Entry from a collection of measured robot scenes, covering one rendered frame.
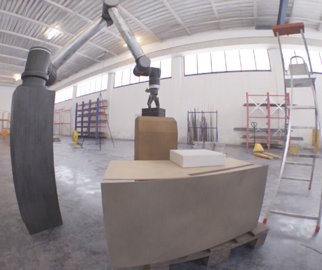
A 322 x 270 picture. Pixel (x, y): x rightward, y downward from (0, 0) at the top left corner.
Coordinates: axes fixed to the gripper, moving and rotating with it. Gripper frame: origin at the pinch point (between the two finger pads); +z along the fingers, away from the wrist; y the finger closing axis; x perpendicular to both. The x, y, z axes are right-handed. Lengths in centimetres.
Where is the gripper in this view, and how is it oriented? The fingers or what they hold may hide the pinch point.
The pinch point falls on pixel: (153, 112)
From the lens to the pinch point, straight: 151.8
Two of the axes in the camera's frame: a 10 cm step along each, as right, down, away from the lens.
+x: -8.7, -0.3, 4.9
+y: 4.9, -0.1, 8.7
